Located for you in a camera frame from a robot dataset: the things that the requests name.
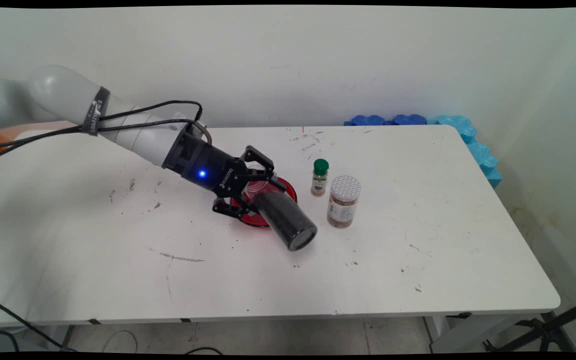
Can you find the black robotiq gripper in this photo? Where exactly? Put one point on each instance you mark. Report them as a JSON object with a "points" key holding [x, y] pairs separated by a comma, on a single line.
{"points": [[208, 165]]}

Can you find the green cap spice bottle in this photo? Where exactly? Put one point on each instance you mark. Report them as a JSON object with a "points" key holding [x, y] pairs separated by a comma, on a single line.
{"points": [[319, 185]]}

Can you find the cyan foam mat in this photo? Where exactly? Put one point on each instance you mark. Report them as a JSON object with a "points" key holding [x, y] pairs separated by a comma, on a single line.
{"points": [[473, 145]]}

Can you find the white table leg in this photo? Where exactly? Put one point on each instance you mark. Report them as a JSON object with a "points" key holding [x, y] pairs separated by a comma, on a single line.
{"points": [[58, 337]]}

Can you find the black tripod stand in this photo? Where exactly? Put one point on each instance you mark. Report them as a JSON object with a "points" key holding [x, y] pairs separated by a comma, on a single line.
{"points": [[548, 330]]}

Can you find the white lid spice jar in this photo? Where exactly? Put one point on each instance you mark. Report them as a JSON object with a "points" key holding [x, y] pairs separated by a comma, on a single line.
{"points": [[343, 207]]}

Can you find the red bowl with black rim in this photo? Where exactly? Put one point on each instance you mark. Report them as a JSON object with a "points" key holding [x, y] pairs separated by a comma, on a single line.
{"points": [[250, 220]]}

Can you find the dark blue foam mat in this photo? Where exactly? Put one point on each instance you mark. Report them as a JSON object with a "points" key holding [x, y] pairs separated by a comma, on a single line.
{"points": [[368, 120], [409, 119]]}

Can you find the white table leg frame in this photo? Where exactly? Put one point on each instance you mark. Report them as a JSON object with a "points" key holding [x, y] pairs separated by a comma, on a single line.
{"points": [[463, 335]]}

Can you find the clear plastic jar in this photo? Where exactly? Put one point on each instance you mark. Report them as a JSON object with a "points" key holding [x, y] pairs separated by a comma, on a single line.
{"points": [[288, 220]]}

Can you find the white kinova robot arm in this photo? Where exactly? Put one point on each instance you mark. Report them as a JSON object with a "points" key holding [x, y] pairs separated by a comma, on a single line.
{"points": [[63, 95]]}

